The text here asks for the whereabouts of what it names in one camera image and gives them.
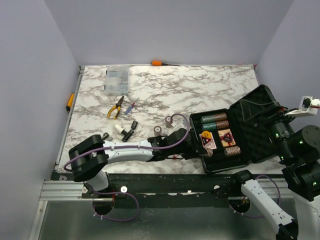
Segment brown 100 chip roll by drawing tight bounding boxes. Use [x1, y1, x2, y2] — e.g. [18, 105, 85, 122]
[165, 116, 173, 129]
[153, 125, 162, 137]

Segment black poker set case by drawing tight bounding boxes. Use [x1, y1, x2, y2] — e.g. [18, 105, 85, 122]
[189, 84, 276, 175]

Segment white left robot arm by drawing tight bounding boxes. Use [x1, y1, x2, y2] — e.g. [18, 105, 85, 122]
[63, 128, 205, 198]

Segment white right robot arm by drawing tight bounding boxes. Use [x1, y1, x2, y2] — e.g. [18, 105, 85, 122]
[230, 100, 320, 240]

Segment red card deck with all-in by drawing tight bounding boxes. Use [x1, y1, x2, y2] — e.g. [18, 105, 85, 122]
[199, 133, 217, 150]

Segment yellow big blind button in case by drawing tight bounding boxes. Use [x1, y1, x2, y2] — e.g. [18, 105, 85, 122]
[201, 130, 212, 139]

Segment green chip roll lower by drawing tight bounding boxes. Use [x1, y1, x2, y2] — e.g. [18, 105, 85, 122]
[201, 122, 217, 131]

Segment green chip roll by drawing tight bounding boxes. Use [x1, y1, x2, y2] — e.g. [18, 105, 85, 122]
[200, 114, 216, 124]
[201, 122, 217, 131]

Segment green chip roll upper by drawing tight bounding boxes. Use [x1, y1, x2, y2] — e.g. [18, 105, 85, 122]
[200, 114, 216, 124]

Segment tan 10 chip roll in case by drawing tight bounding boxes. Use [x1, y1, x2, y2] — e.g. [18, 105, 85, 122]
[224, 146, 241, 157]

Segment brown chip roll lower in case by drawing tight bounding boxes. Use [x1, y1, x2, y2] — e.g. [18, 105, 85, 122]
[215, 120, 229, 129]

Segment brown chip roll in case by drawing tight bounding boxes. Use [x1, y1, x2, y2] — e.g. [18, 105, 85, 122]
[215, 113, 228, 122]
[215, 120, 229, 129]

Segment brown chip roll upper in case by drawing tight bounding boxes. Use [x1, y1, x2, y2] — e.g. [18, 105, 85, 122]
[215, 113, 228, 122]

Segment blue small screwdriver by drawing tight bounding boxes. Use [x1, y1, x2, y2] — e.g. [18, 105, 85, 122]
[125, 102, 136, 115]

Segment black angle valve white cap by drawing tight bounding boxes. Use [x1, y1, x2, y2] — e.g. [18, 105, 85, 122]
[114, 120, 139, 141]

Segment clear plastic organizer box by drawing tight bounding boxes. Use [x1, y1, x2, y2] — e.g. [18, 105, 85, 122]
[104, 66, 130, 96]

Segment yellow utility knife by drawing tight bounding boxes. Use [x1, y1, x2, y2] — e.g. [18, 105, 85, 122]
[66, 93, 75, 113]

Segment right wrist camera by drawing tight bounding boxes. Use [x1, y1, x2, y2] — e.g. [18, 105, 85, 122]
[285, 96, 320, 118]

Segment yellow handle pliers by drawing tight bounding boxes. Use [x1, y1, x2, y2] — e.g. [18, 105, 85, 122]
[107, 95, 125, 120]

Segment dark grey door handle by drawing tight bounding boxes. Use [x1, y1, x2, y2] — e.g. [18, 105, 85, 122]
[101, 132, 113, 141]

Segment orange handle screwdriver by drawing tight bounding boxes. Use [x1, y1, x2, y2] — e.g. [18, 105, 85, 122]
[151, 60, 179, 67]

